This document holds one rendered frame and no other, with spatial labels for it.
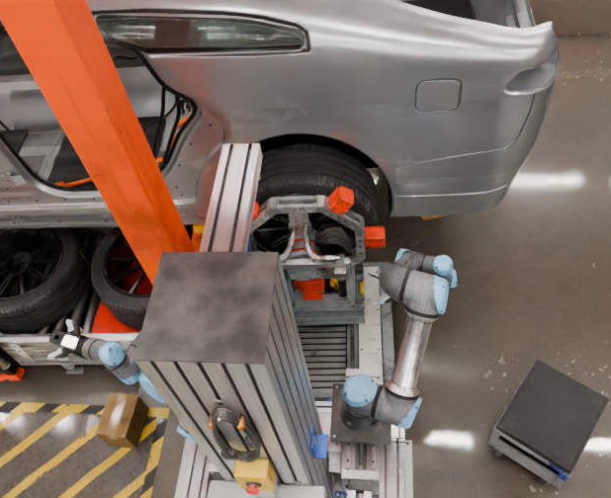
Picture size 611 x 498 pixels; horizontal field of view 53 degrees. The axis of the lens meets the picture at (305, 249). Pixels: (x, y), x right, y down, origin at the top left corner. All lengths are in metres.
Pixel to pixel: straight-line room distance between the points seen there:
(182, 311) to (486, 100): 1.60
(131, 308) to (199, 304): 1.97
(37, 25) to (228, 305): 0.90
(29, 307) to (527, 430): 2.48
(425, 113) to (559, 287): 1.61
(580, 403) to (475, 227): 1.33
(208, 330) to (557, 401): 2.09
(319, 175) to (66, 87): 1.13
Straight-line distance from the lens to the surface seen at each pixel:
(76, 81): 1.80
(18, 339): 3.49
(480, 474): 3.17
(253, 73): 2.34
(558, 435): 2.93
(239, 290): 1.20
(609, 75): 5.05
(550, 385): 3.02
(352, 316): 3.28
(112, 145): 1.94
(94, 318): 3.54
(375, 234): 2.68
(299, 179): 2.52
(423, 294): 2.00
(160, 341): 1.19
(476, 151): 2.64
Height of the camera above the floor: 3.02
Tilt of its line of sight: 54 degrees down
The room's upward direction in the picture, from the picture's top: 10 degrees counter-clockwise
